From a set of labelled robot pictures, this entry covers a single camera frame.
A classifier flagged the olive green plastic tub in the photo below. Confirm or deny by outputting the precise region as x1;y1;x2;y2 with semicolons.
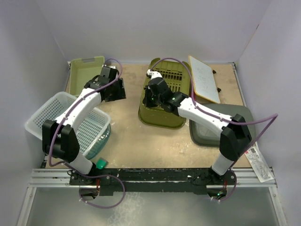
138;58;190;129

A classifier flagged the light green plastic basket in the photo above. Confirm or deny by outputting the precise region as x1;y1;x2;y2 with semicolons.
68;56;105;97

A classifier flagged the large grey plastic tub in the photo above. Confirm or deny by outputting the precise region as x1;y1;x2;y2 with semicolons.
189;103;253;147

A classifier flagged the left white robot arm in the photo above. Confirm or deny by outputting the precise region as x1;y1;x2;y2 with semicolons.
42;65;126;185

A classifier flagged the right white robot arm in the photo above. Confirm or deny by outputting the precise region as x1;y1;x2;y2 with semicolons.
143;77;252;184

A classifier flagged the white perforated plastic basket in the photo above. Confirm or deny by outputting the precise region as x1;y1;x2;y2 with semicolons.
24;92;111;156

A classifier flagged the teal transparent basket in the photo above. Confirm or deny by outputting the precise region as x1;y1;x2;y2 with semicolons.
86;124;111;160

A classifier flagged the teal green sponge block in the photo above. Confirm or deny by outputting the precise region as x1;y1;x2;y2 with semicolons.
95;158;108;170

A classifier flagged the plastic bag with label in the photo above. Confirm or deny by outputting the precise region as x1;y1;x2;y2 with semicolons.
245;145;275;183

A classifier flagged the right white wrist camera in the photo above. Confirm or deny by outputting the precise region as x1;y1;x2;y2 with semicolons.
146;69;162;80

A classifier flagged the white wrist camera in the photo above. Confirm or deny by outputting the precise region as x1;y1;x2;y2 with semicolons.
146;69;162;80
100;65;119;79

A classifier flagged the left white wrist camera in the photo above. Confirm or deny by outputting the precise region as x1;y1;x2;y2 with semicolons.
100;65;119;79

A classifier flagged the white board yellow frame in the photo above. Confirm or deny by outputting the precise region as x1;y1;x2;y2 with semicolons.
189;56;221;104

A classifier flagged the aluminium frame rail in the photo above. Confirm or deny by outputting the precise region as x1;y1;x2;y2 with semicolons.
16;168;80;226

